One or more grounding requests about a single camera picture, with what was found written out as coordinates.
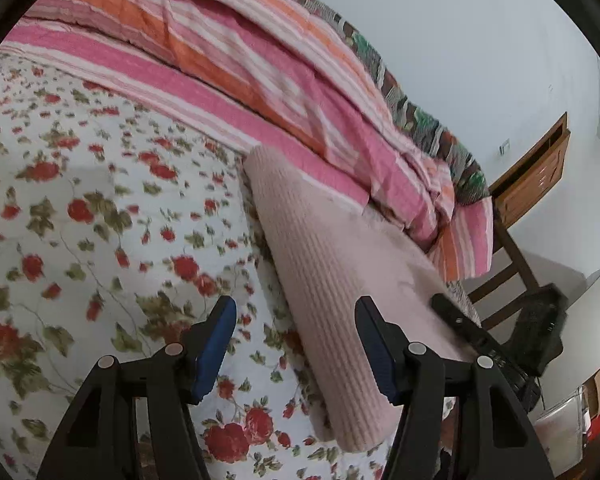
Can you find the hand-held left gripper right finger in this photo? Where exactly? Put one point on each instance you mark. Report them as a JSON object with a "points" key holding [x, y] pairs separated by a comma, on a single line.
{"points": [[380, 355]]}

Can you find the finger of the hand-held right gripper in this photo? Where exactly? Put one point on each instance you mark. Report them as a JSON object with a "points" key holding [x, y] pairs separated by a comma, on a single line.
{"points": [[455, 315]]}

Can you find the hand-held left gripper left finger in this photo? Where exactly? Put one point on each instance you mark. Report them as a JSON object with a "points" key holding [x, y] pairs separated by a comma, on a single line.
{"points": [[212, 355]]}

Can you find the clear plastic storage box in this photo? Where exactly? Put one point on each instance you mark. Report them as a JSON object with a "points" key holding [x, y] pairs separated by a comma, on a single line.
{"points": [[562, 430]]}

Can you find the red rose floral bed sheet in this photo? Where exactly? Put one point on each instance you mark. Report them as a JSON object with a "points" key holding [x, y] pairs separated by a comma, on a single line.
{"points": [[105, 220]]}

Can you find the white wall switch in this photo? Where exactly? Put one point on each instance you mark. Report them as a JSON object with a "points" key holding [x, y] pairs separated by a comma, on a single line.
{"points": [[505, 146]]}

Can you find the green brown patchwork blanket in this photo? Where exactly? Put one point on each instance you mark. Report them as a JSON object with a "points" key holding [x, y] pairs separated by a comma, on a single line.
{"points": [[420, 115]]}

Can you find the pink orange striped quilt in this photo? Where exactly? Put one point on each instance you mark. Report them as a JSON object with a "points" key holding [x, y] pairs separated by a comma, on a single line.
{"points": [[240, 70]]}

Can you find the pink ribbed knit sweater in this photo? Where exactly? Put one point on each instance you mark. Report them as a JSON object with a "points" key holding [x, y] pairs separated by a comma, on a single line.
{"points": [[325, 280]]}

